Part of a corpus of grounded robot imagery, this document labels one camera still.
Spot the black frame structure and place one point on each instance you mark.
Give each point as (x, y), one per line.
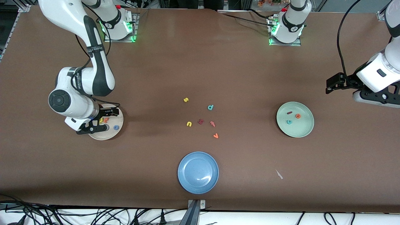
(193, 3)

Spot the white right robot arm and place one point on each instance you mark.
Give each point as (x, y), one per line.
(65, 15)

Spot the brown table cover sheet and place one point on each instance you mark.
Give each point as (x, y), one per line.
(200, 62)

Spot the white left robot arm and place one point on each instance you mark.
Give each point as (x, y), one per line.
(292, 25)

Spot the blue plate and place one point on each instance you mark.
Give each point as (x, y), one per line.
(198, 172)

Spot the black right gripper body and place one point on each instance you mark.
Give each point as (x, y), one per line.
(103, 112)

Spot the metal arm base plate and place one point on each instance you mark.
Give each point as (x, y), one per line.
(286, 44)
(120, 40)

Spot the orange artificial flowers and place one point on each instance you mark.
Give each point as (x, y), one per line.
(268, 2)

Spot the beige brown plate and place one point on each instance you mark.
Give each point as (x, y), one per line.
(107, 136)

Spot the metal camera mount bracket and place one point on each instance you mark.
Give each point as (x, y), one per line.
(195, 215)

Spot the black power plug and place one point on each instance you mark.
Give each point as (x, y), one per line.
(136, 220)
(162, 218)

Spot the white paper scrap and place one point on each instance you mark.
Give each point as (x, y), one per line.
(279, 174)

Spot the aluminium frame profile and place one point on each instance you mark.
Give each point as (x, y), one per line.
(24, 7)
(380, 16)

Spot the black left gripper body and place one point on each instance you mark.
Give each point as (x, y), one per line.
(350, 80)

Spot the green plate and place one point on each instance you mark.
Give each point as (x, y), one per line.
(300, 128)

